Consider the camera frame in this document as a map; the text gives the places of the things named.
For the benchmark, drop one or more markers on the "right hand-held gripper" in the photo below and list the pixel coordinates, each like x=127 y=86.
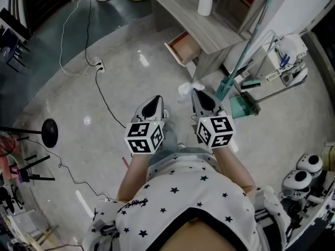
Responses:
x=214 y=132

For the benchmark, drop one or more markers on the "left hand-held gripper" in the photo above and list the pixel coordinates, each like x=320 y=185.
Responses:
x=142 y=137

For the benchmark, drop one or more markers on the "white cloth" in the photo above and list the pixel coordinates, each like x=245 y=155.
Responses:
x=186 y=89

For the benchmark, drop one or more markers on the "brown wooden drawer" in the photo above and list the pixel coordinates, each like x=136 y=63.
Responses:
x=184 y=48

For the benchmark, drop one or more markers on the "person's right forearm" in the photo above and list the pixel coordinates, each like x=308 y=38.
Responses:
x=231 y=166

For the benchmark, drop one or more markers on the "person's left forearm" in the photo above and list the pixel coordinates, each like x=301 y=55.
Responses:
x=133 y=174

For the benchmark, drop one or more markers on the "person's blue jeans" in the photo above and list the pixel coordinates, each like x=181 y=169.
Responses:
x=170 y=137

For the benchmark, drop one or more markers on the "teal dustpan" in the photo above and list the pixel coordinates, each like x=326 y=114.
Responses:
x=240 y=108

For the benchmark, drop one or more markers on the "teal hand brush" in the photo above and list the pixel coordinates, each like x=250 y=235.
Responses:
x=251 y=84

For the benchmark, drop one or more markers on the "white power strip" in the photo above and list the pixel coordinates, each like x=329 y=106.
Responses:
x=100 y=65

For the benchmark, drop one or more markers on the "white cleaning machine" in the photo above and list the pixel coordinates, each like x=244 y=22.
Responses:
x=264 y=64

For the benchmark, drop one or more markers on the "white star-print shirt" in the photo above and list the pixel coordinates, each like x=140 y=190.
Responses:
x=183 y=195

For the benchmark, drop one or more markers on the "grey wooden desk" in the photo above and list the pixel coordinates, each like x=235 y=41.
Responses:
x=188 y=12

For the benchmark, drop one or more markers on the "tall white vase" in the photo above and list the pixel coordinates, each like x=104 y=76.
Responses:
x=205 y=2

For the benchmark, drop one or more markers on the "black dome stand base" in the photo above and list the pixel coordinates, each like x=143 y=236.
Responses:
x=49 y=133

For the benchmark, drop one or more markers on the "grey shelf hutch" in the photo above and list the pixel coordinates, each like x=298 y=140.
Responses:
x=257 y=4

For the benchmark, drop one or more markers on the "white rounded device black oval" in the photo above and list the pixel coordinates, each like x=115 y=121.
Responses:
x=297 y=180
x=311 y=162

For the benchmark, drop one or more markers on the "black tripod legs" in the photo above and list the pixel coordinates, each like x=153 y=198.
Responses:
x=31 y=163

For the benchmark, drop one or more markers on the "blue chair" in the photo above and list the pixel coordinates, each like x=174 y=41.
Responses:
x=11 y=51

